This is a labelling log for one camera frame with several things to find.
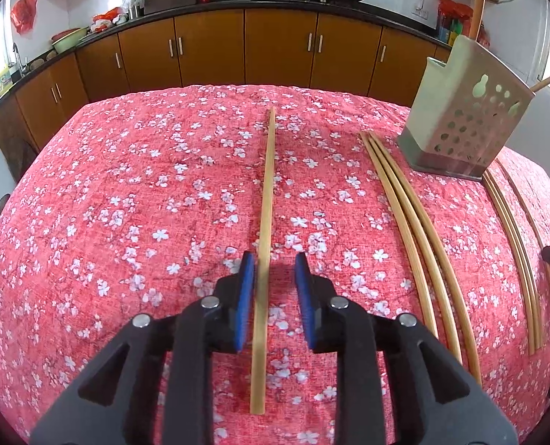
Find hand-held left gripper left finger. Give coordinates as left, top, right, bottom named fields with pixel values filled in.
left=29, top=251, right=257, bottom=445

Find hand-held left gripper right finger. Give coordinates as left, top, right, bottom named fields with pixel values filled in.
left=294, top=253, right=519, bottom=445

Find grey perforated utensil holder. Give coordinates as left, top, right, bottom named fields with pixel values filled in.
left=398, top=34, right=536, bottom=181

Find red floral tablecloth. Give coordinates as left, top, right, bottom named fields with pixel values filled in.
left=0, top=84, right=550, bottom=445

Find brown wooden base cabinets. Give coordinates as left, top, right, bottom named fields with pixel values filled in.
left=0, top=7, right=454, bottom=149

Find red bag with bottles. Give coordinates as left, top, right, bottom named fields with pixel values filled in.
left=437, top=0, right=489, bottom=47

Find black kitchen countertop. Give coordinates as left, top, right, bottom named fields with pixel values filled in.
left=0, top=0, right=454, bottom=112

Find red and white bags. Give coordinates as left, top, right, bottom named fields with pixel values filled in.
left=92, top=7, right=127, bottom=33

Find green basin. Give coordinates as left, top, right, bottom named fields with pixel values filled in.
left=51, top=27, right=90, bottom=54

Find metal faucet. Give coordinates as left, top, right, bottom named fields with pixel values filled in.
left=12, top=43, right=28, bottom=74

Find red plastic bag on wall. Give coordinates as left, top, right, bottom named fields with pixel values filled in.
left=10, top=0, right=39, bottom=35

